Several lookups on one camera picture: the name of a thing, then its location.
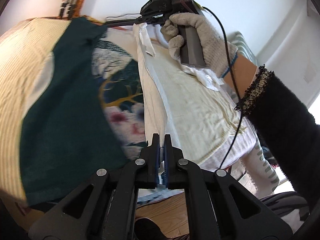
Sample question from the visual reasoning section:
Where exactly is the white shirt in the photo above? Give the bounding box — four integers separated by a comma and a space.
133, 24, 279, 198

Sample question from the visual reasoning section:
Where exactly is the right forearm in black sleeve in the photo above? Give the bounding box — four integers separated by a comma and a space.
224, 55, 319, 208

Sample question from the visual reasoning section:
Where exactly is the right hand in grey glove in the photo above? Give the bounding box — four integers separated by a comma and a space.
161, 12, 238, 78

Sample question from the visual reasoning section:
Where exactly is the striped yellow bed cover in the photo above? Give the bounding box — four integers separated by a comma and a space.
1, 18, 70, 204

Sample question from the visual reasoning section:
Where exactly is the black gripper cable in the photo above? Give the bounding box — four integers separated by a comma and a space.
202, 6, 244, 170

